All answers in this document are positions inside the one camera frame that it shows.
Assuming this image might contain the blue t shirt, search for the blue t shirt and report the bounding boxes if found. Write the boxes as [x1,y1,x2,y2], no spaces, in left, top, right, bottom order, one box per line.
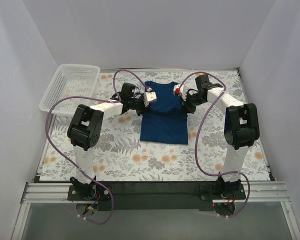
[140,81,188,145]

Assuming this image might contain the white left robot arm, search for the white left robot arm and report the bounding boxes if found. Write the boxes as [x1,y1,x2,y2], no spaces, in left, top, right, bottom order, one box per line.
[67,83,157,200]

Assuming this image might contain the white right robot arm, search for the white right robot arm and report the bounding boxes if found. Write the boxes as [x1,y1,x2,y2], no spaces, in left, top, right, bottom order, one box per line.
[173,72,260,199]

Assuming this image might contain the floral table cloth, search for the floral table cloth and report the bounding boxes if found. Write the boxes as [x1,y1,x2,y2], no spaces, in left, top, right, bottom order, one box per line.
[38,70,270,182]

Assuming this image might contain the white plastic basket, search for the white plastic basket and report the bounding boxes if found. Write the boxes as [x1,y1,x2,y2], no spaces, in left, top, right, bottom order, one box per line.
[39,64,101,112]

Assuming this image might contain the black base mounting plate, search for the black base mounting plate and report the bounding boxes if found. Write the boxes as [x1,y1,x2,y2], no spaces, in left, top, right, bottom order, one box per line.
[67,181,248,211]

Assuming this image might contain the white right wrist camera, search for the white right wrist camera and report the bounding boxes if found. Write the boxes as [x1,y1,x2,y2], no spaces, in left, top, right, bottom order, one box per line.
[173,84,187,101]

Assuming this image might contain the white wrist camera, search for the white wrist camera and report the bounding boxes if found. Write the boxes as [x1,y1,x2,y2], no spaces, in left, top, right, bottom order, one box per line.
[173,84,187,101]
[143,86,157,107]

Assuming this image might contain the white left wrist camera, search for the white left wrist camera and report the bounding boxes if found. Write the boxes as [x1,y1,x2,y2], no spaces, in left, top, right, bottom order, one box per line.
[143,86,157,107]

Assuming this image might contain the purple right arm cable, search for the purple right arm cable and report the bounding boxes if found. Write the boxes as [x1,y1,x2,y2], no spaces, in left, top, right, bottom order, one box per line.
[174,71,251,219]

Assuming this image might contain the aluminium frame rail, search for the aluminium frame rail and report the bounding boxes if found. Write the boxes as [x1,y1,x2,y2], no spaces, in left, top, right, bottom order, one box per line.
[21,181,291,203]

